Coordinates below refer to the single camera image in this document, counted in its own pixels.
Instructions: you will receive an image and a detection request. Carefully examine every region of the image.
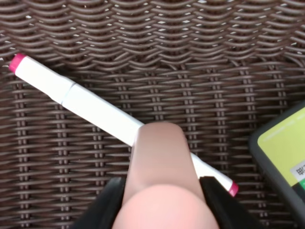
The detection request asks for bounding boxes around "dark green square bottle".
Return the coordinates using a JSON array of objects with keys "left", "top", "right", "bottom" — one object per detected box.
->
[{"left": 249, "top": 102, "right": 305, "bottom": 219}]

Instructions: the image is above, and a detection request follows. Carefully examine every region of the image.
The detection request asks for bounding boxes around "pink spray bottle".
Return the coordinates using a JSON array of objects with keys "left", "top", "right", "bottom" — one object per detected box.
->
[{"left": 113, "top": 123, "right": 218, "bottom": 229}]

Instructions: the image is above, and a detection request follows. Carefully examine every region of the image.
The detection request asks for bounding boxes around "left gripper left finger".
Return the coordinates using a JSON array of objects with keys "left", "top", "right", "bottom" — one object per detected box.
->
[{"left": 70, "top": 177, "right": 126, "bottom": 229}]

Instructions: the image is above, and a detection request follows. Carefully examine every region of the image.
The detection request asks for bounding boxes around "white pink-capped marker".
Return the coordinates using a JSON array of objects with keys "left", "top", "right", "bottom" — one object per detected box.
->
[{"left": 9, "top": 54, "right": 238, "bottom": 196}]

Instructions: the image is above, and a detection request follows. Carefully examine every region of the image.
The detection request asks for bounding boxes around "dark green wicker basket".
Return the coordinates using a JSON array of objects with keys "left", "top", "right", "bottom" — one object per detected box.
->
[{"left": 0, "top": 0, "right": 305, "bottom": 229}]

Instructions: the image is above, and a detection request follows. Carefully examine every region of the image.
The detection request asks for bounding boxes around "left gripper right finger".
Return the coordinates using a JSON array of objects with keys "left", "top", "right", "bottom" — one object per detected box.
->
[{"left": 199, "top": 177, "right": 262, "bottom": 229}]

